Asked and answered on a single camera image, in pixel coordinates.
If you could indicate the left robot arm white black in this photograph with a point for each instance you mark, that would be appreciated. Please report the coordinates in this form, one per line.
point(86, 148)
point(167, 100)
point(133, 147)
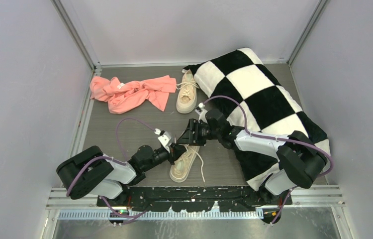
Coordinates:
point(93, 172)

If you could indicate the aluminium front rail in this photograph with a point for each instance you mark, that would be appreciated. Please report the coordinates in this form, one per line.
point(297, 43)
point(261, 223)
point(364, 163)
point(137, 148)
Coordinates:
point(93, 207)

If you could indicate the beige sneaker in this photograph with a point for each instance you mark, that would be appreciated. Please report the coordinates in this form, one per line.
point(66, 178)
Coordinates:
point(179, 172)
point(187, 96)

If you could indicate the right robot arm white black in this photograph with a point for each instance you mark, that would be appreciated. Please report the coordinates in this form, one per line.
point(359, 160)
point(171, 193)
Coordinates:
point(285, 158)

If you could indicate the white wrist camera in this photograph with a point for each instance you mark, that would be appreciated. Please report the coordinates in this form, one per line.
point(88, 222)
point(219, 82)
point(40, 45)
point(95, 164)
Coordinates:
point(165, 139)
point(201, 111)

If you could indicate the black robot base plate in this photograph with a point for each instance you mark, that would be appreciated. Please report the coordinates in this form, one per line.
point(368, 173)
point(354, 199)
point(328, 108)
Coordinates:
point(196, 199)

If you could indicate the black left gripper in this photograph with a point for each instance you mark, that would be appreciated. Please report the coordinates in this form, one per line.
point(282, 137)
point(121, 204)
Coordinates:
point(175, 151)

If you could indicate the pink cloth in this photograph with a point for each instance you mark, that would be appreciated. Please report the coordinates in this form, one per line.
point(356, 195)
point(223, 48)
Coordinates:
point(123, 97)

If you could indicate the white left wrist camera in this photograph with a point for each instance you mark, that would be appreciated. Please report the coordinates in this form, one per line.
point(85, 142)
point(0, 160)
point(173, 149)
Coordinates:
point(165, 139)

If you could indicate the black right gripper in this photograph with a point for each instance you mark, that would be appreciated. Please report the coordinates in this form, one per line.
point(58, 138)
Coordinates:
point(188, 138)

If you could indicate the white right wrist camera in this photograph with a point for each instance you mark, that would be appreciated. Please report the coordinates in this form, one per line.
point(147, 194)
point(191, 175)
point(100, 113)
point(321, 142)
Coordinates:
point(201, 111)

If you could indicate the black white checkered pillow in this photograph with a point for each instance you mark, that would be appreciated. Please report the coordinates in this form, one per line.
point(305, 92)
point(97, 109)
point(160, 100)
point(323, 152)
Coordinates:
point(249, 95)

